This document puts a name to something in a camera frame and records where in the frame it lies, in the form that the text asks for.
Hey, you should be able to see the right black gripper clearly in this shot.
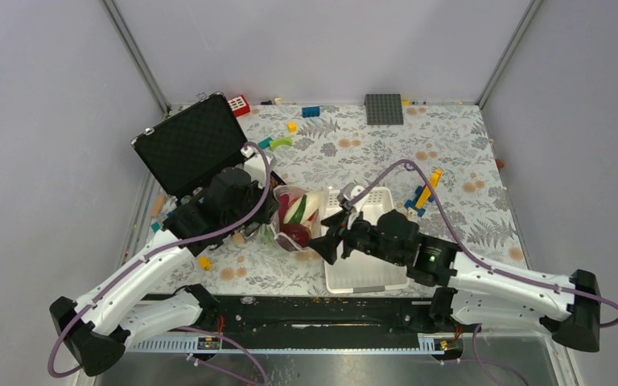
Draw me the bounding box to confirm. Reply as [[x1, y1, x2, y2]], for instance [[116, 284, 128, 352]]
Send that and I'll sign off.
[[305, 207, 406, 266]]

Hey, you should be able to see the white perforated plastic basket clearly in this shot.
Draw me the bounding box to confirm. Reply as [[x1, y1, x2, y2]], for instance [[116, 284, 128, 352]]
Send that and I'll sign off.
[[320, 186, 410, 295]]

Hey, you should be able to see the clear zip top bag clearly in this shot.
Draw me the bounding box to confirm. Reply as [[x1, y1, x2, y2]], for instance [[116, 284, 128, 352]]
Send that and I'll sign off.
[[270, 185, 328, 253]]

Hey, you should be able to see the white radish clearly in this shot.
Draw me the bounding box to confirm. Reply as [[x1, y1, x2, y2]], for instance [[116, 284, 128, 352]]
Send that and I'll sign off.
[[282, 192, 323, 224]]

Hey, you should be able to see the green chili pepper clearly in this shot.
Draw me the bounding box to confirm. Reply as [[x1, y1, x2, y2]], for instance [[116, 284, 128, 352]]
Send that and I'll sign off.
[[287, 195, 307, 224]]

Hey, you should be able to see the purple sweet potato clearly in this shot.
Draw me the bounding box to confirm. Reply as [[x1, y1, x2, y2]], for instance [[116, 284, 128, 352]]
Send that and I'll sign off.
[[278, 194, 290, 224]]

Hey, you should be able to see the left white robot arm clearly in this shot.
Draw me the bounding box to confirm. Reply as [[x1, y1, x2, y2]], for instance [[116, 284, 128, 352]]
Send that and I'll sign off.
[[48, 168, 278, 378]]

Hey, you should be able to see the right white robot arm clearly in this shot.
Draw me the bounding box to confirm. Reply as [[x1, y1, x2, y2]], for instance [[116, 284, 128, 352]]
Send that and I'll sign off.
[[308, 211, 601, 352]]

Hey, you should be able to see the teal block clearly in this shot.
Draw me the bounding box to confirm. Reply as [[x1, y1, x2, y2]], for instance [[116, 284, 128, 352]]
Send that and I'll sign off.
[[258, 137, 273, 150]]

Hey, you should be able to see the black open case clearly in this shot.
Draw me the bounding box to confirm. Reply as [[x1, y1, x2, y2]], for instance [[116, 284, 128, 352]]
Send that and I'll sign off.
[[130, 92, 247, 199]]

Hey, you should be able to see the green curved block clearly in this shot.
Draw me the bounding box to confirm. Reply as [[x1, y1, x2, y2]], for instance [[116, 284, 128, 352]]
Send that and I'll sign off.
[[269, 137, 294, 151]]

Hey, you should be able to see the yellow small toy piece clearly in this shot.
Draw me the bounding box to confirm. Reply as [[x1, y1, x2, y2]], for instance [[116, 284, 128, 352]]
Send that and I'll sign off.
[[198, 256, 212, 271]]

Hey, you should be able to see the red white toy block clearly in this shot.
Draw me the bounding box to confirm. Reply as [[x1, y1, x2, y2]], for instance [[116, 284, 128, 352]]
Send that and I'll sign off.
[[228, 95, 251, 117]]

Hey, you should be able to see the yellow blue toy vehicle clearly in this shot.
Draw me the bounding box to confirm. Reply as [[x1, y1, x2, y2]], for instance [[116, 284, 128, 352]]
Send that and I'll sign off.
[[404, 169, 443, 217]]

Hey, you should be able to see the blue lego brick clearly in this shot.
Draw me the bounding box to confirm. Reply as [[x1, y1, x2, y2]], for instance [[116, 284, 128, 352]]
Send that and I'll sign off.
[[301, 106, 320, 118]]

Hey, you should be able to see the grey lego baseplate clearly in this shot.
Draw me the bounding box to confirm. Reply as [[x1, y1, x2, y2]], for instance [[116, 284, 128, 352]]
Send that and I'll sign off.
[[364, 94, 404, 125]]

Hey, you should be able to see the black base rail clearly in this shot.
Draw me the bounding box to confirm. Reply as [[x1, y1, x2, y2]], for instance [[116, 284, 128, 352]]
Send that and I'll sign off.
[[176, 285, 475, 350]]

